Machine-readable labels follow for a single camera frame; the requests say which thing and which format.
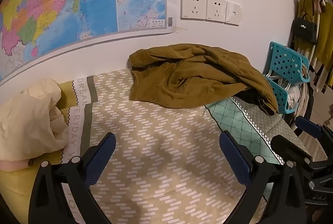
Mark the colourful wall map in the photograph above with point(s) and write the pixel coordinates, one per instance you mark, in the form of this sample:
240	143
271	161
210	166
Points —
52	0

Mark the bundle of white hangers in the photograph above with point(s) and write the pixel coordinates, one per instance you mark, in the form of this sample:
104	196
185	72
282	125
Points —
277	81

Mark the patterned bed sheet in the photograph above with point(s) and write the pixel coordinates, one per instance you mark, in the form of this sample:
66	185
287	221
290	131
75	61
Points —
156	135

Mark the black cloth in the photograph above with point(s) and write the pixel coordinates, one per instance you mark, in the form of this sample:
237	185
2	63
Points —
247	97

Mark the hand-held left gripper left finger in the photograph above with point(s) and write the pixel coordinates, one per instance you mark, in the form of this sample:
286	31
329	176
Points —
101	156

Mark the yellow hanging garment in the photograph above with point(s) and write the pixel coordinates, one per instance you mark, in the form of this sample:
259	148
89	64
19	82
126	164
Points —
325	39

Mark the black handbag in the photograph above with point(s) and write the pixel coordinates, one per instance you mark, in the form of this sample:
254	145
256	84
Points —
303	30

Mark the olive brown jacket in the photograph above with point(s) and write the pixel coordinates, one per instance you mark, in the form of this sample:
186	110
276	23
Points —
195	75

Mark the beige hanging garment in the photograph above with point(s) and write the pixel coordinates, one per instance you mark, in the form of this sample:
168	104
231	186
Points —
304	101

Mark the pink folded garment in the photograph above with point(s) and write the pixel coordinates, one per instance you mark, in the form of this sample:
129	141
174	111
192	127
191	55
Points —
13	164

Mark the blue plastic basket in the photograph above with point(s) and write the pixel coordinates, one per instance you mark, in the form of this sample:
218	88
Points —
286	62
279	96

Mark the cream folded garment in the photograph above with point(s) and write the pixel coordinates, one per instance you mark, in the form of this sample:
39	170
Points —
31	120

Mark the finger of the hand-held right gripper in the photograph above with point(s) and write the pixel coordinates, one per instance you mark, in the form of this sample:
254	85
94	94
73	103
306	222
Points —
288	148
308	126

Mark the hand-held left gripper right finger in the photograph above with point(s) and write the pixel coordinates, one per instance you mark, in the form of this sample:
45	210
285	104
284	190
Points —
234	156

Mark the white wall switch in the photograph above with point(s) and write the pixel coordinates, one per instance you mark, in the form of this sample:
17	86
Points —
233	13

